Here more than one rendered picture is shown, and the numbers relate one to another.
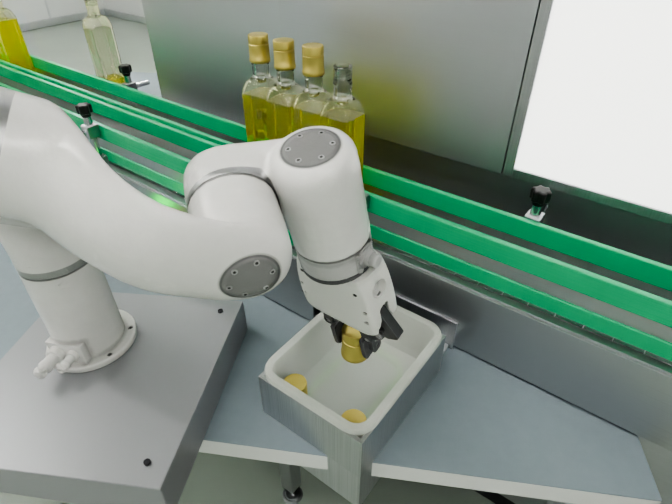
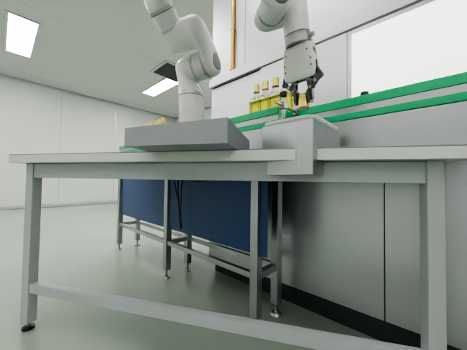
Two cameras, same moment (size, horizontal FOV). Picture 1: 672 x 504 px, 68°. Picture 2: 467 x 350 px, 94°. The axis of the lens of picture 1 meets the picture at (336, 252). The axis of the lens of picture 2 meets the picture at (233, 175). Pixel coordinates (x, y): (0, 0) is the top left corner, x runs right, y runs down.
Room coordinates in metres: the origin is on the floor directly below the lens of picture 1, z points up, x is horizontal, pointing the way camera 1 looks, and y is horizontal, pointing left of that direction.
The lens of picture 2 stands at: (-0.27, 0.12, 0.65)
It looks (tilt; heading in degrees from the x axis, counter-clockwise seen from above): 2 degrees up; 6
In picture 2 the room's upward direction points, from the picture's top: 1 degrees clockwise
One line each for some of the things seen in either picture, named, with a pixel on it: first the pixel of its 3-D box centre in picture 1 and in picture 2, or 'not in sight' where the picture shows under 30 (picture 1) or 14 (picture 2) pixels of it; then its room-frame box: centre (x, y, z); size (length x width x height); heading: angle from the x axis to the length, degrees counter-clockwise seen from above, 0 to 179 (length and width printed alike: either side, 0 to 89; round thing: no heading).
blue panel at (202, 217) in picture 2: not in sight; (179, 195); (1.21, 0.66, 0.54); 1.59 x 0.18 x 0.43; 53
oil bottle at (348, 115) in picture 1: (342, 158); (285, 110); (0.77, -0.01, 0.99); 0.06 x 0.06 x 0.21; 53
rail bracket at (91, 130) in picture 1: (82, 139); not in sight; (0.95, 0.51, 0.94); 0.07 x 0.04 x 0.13; 143
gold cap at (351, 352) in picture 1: (355, 341); (303, 101); (0.43, -0.02, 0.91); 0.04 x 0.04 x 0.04
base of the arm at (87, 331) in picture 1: (69, 309); (189, 117); (0.51, 0.37, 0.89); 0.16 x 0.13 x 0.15; 168
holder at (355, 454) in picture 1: (365, 361); (305, 142); (0.50, -0.04, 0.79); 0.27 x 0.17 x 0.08; 143
